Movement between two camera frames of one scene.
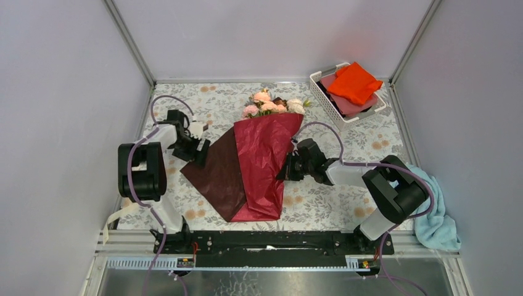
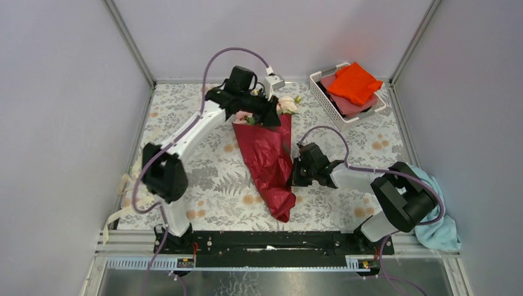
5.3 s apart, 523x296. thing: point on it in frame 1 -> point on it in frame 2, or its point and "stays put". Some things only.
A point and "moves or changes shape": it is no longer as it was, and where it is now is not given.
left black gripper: [201, 156] -> [267, 116]
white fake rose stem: [296, 106] -> [287, 105]
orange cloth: [354, 82] stays put
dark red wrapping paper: [240, 180] moves or changes shape
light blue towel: [433, 229] stays put
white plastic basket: [329, 108] stays put
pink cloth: [348, 107] stays put
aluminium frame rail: [124, 250] stays put
